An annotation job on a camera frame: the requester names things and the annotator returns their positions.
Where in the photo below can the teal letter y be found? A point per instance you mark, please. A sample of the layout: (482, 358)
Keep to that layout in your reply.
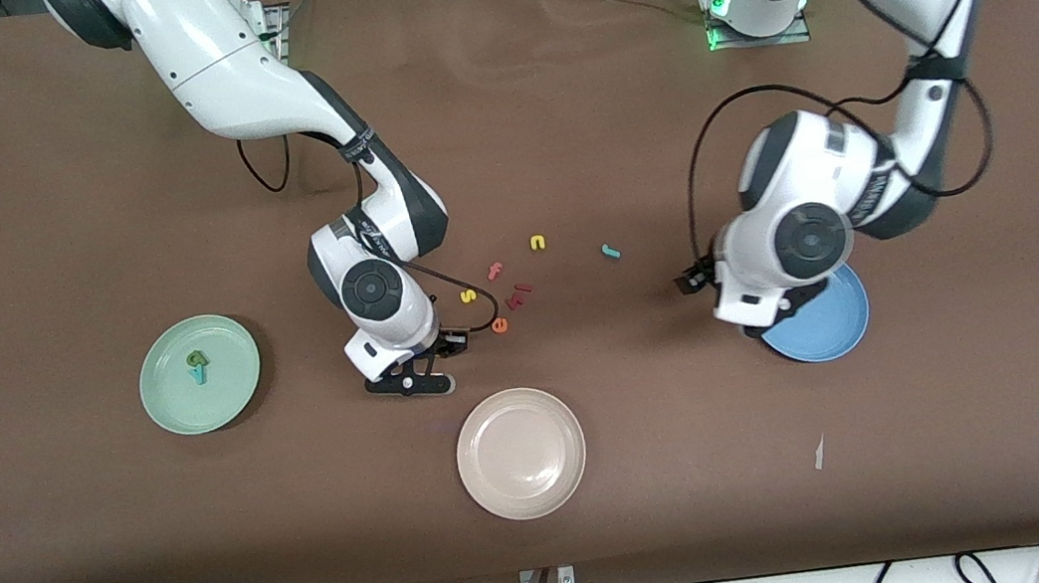
(199, 376)

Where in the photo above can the dark red letter k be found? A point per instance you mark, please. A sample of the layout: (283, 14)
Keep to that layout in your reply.
(512, 301)

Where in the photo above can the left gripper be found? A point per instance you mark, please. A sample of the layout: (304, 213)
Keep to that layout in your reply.
(695, 279)

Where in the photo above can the teal letter j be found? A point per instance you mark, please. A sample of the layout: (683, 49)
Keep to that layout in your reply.
(611, 252)

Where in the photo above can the yellow letter s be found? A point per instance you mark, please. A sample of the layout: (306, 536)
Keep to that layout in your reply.
(468, 295)

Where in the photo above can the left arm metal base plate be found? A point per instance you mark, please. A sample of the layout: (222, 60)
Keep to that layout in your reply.
(763, 42)

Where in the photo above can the light green plate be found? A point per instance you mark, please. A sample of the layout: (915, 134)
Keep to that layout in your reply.
(203, 403)

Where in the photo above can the blue plate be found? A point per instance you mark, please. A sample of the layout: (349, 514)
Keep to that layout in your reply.
(835, 320)

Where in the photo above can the pink letter f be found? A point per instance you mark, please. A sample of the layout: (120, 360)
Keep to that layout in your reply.
(495, 271)

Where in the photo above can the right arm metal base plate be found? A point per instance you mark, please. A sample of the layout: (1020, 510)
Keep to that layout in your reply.
(273, 23)

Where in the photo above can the yellow letter n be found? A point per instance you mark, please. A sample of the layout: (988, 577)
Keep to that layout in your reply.
(532, 244)

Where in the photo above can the orange letter e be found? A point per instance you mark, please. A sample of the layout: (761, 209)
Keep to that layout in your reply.
(499, 326)

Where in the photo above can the dark green letter b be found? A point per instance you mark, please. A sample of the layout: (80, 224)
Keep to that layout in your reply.
(192, 359)

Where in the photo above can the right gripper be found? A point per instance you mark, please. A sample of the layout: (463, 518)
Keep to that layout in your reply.
(449, 344)

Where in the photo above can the white tape scrap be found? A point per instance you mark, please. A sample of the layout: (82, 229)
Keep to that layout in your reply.
(819, 453)

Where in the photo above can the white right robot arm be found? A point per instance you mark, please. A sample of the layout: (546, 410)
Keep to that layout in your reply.
(218, 60)

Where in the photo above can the beige plate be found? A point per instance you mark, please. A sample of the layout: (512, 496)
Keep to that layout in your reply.
(521, 453)

